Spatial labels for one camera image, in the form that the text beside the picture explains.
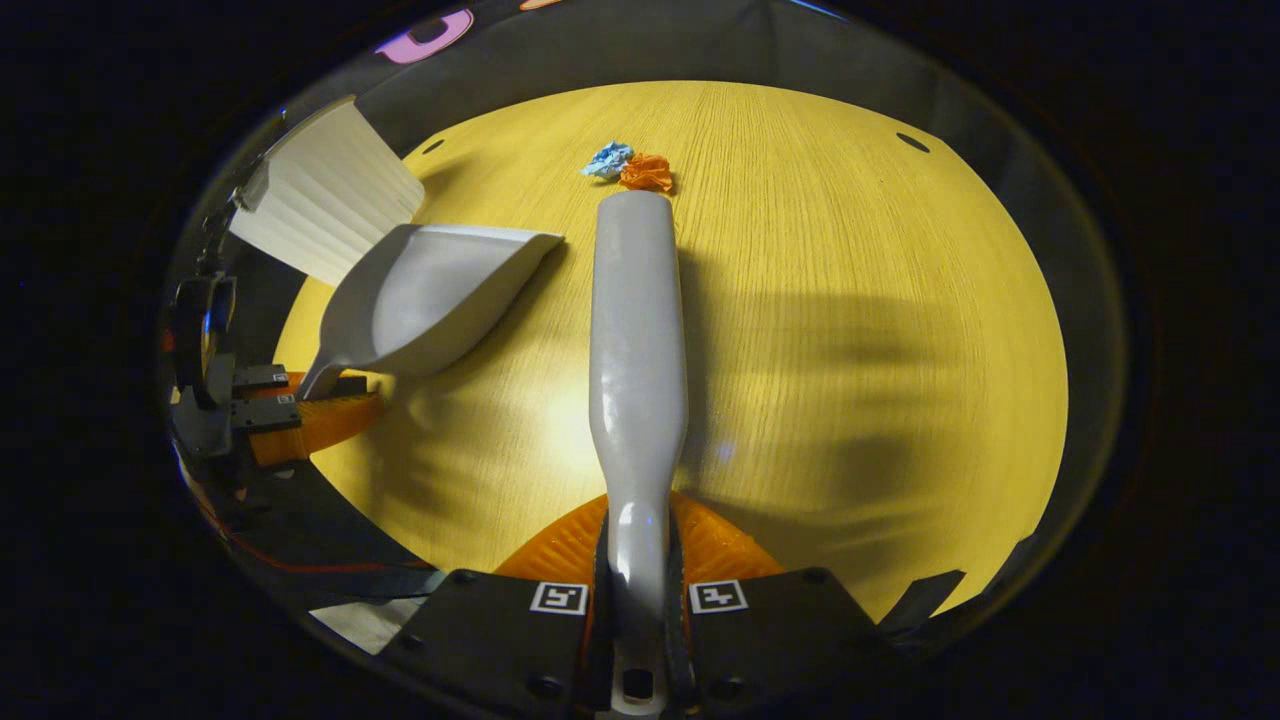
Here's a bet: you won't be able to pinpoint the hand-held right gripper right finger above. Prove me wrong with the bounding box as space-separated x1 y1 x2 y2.
666 492 903 715

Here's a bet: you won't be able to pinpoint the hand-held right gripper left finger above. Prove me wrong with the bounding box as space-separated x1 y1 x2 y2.
380 494 610 720

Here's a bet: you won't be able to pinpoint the grey plastic dustpan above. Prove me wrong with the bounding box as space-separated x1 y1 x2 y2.
296 224 567 402

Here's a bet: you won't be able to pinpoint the white ribbed garbage bin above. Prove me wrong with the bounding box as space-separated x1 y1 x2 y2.
228 96 427 289

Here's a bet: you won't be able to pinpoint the small grey broom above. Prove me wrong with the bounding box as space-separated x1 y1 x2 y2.
587 190 691 717

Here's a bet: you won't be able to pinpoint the blue paper scrap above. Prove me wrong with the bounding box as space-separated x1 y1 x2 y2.
581 141 636 182

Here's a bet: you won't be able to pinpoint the orange paper scrap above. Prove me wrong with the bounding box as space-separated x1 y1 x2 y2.
618 153 677 195

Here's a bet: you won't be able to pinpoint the wooden desktop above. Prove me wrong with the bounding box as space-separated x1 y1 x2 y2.
273 80 1071 623

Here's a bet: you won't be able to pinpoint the person's light trousers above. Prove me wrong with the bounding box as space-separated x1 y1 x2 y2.
308 594 433 657

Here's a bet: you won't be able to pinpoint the red cable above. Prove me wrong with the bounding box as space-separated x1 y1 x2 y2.
190 470 436 579

